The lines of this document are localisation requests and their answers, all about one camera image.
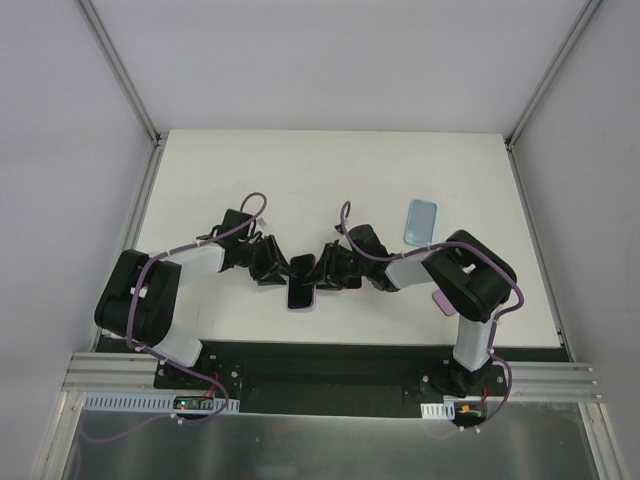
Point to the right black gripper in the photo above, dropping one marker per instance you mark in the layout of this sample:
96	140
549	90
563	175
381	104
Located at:
332	265

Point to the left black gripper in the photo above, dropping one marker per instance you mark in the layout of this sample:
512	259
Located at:
267	260

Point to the black phone pink edge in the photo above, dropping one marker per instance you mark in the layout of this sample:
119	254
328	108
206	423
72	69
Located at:
301	282

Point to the lavender phone case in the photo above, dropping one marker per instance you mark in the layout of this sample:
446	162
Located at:
313	300

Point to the light blue phone case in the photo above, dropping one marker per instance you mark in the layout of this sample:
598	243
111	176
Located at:
420	223

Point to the purple phone face down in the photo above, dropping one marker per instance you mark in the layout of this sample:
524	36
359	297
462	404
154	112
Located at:
443	303

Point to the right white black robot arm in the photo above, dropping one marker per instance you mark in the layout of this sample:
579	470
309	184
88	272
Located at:
478	284

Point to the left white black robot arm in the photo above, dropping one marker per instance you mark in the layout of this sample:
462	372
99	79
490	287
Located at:
138	302

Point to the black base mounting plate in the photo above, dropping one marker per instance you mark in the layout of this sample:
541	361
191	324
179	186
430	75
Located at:
374	381

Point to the left aluminium frame post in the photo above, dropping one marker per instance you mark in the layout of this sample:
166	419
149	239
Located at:
119	70

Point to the aluminium frame post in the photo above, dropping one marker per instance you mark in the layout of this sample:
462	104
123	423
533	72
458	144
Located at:
119	70
566	48

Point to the right white cable duct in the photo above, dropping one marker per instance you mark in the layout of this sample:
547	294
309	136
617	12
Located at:
438	411

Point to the white cable duct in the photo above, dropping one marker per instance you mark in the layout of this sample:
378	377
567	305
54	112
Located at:
158	403
438	411

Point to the aluminium front rail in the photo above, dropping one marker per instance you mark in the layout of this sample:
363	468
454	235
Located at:
566	382

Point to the left white cable duct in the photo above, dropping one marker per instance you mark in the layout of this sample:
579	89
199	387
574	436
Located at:
158	403

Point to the right aluminium frame post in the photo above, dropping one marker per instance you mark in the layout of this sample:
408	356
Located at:
566	48

